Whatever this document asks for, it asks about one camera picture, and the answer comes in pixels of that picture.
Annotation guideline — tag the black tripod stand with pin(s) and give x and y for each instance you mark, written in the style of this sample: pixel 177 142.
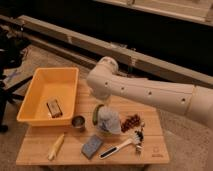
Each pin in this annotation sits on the black tripod stand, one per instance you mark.
pixel 11 56

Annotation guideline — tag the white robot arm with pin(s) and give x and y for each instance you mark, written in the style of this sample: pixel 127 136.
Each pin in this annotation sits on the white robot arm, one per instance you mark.
pixel 194 102

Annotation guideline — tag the brown block in bin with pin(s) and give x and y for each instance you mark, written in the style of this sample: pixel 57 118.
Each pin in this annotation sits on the brown block in bin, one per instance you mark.
pixel 54 108

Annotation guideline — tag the red grape bunch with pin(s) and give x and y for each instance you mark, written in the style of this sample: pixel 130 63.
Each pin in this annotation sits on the red grape bunch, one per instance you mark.
pixel 130 122

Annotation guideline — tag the blue sponge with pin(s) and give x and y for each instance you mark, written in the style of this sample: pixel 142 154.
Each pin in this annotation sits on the blue sponge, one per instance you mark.
pixel 91 146

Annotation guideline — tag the small metal cup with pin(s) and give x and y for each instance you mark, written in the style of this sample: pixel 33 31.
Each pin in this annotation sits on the small metal cup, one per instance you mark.
pixel 78 123

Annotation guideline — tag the grey blue cap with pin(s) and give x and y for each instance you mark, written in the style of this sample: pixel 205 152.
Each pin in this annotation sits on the grey blue cap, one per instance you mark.
pixel 108 120

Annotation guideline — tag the yellow plastic bin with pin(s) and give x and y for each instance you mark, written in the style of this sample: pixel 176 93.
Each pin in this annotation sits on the yellow plastic bin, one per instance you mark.
pixel 57 83

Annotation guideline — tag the white dish brush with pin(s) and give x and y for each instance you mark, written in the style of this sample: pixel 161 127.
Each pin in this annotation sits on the white dish brush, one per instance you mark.
pixel 135 137

